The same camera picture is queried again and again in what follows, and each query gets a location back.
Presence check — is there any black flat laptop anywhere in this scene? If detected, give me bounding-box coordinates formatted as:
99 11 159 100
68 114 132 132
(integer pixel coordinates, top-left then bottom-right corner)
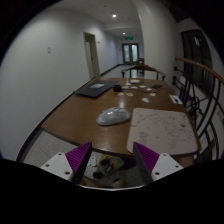
73 78 120 99

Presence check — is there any translucent white computer mouse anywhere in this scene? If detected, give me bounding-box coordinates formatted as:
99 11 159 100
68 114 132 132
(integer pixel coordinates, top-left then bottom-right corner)
96 106 131 127

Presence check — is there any glass double door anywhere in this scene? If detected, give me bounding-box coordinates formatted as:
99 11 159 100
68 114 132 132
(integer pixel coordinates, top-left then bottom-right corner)
121 42 140 65

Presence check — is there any white paper booklet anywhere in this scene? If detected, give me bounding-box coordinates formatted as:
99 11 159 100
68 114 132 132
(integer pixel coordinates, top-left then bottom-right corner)
168 94 184 105

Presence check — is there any black railing with wooden handrail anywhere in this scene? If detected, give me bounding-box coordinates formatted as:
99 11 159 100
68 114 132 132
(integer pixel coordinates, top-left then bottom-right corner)
172 55 224 164

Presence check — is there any dark framed window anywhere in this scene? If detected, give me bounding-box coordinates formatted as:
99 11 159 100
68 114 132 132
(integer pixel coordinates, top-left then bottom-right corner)
180 29 214 98

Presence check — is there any black cable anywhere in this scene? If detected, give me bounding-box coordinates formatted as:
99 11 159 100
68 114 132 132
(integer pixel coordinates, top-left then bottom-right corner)
151 84 164 92

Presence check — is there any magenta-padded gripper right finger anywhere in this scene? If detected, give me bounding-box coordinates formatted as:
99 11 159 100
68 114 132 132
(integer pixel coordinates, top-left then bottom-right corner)
132 141 185 185

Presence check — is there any open doorway frame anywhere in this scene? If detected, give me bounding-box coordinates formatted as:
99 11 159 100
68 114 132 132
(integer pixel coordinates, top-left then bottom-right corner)
82 31 101 81

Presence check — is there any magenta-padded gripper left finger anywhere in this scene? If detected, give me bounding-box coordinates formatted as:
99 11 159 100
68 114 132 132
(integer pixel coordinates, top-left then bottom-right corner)
39 141 94 185

